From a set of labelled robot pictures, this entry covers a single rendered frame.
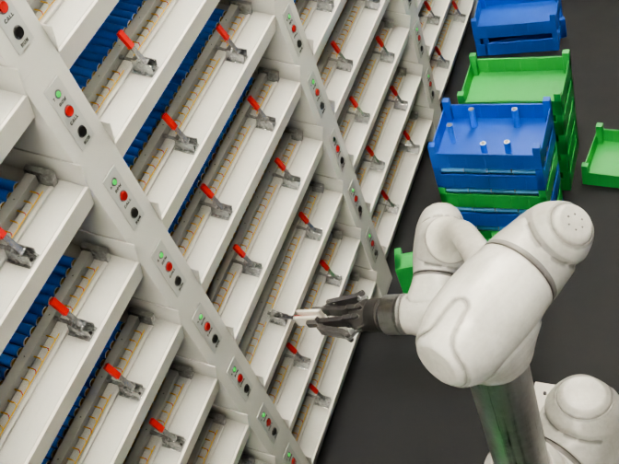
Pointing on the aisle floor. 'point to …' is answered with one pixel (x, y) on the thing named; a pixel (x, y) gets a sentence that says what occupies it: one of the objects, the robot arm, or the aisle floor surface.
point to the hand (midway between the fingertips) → (309, 317)
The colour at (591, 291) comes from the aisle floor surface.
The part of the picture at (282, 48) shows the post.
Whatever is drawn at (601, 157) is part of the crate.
